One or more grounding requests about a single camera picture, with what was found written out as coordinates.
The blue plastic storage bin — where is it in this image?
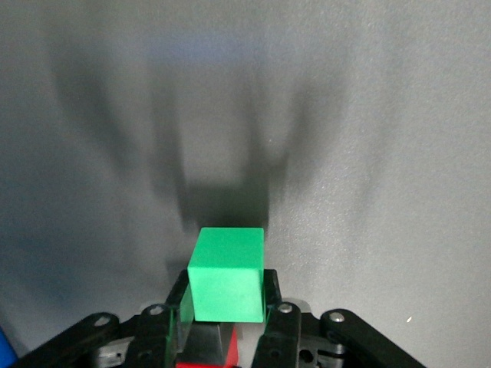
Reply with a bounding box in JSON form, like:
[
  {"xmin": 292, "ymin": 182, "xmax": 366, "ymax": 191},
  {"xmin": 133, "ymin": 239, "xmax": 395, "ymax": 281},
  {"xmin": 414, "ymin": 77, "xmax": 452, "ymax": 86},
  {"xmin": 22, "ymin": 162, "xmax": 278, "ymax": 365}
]
[{"xmin": 0, "ymin": 324, "xmax": 19, "ymax": 362}]

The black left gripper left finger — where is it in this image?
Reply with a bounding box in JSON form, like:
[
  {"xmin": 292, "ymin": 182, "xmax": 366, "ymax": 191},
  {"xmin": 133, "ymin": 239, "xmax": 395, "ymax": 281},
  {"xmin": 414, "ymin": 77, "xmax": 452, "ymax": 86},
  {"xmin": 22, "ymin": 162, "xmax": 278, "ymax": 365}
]
[{"xmin": 128, "ymin": 268, "xmax": 195, "ymax": 368}]

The dark grey table mat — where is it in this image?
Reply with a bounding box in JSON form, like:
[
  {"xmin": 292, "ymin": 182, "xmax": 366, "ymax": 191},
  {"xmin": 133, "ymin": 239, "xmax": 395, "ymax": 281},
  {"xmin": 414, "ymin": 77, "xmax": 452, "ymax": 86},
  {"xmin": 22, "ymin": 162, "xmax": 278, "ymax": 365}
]
[{"xmin": 0, "ymin": 0, "xmax": 491, "ymax": 368}]

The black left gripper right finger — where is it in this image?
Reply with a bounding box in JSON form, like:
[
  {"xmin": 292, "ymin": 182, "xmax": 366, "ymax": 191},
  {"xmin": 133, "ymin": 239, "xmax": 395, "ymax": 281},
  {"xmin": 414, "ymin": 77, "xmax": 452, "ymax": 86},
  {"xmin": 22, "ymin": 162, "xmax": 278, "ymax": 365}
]
[{"xmin": 251, "ymin": 268, "xmax": 304, "ymax": 368}]

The green cube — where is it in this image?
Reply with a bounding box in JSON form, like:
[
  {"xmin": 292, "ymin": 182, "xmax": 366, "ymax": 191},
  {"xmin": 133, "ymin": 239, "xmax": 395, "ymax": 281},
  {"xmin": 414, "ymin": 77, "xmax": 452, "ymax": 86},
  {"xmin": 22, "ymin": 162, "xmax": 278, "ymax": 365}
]
[{"xmin": 186, "ymin": 226, "xmax": 267, "ymax": 324}]

